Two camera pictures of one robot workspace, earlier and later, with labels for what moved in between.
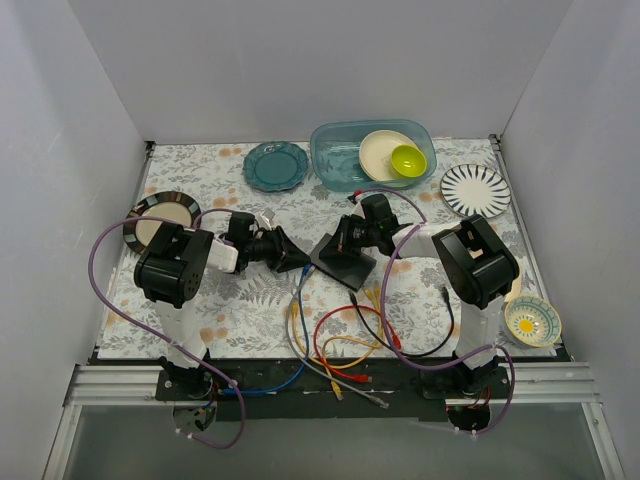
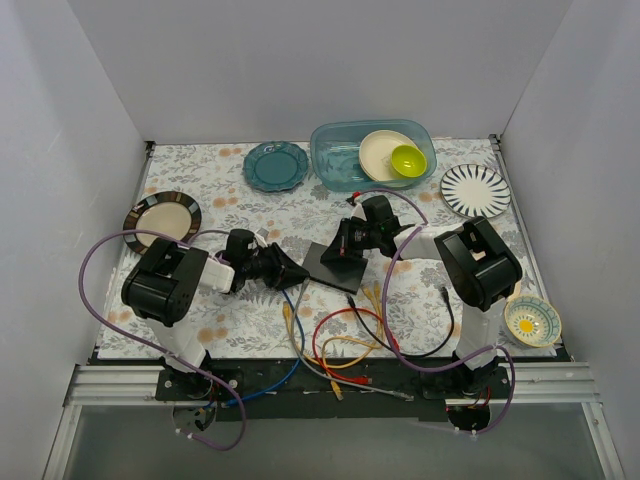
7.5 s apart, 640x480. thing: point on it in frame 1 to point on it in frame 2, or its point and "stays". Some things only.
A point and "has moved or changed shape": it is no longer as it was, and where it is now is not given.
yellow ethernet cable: x=332 y=379 stays
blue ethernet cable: x=228 y=391 has moved or changed shape
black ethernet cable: x=382 y=339 stays
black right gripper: x=343 y=240 stays
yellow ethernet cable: x=375 y=297 stays
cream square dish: x=515 y=289 stays
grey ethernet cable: x=332 y=380 to x=400 y=394
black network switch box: x=348 y=269 has moved or changed shape
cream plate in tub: x=375 y=153 stays
